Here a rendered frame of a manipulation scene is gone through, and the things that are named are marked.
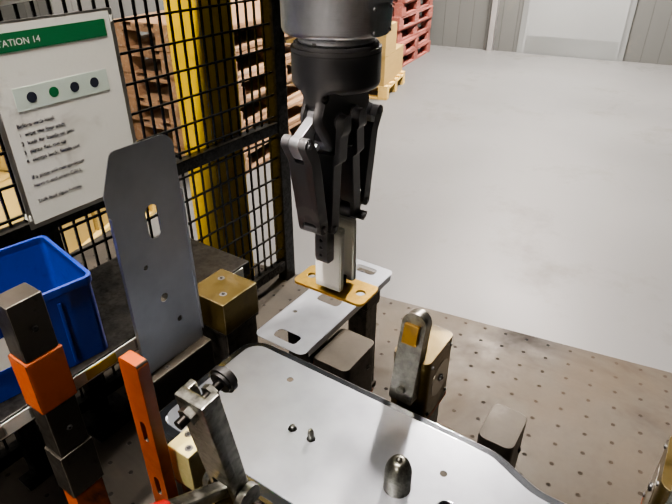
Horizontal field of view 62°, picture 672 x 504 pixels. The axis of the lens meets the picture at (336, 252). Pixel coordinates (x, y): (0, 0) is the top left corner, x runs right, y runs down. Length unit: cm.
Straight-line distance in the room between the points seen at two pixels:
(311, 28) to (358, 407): 52
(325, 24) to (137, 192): 40
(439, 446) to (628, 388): 71
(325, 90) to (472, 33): 821
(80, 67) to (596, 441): 115
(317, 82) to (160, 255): 43
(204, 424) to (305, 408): 29
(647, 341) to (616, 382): 141
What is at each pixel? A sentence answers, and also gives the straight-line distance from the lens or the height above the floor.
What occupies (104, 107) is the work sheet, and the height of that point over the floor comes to 130.
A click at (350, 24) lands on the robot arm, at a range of 44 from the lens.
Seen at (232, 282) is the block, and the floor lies 106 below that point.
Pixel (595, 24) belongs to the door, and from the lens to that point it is 838.
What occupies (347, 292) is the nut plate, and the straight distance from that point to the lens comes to 57.
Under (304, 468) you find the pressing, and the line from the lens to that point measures 73.
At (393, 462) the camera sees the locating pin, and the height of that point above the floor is 105.
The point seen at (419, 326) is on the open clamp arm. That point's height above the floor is 110.
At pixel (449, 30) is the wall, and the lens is 873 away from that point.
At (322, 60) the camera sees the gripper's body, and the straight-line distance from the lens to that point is 45.
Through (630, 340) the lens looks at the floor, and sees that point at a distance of 278.
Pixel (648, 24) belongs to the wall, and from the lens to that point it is 843.
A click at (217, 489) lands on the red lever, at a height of 108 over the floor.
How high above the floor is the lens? 158
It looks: 31 degrees down
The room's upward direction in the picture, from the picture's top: straight up
